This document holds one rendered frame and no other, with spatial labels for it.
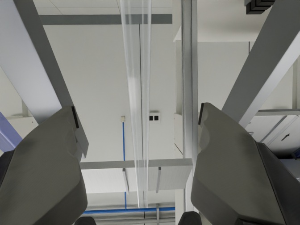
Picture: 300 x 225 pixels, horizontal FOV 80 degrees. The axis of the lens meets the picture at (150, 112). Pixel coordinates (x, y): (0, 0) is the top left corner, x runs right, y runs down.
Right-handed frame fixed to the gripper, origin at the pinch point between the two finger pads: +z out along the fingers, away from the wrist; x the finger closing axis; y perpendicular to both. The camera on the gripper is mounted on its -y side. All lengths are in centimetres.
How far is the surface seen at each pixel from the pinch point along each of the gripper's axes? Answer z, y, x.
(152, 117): 154, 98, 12
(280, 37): 10.9, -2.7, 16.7
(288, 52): 9.3, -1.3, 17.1
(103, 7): 196, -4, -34
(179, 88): 76, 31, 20
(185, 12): 48, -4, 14
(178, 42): 87, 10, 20
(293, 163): 17.9, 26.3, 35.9
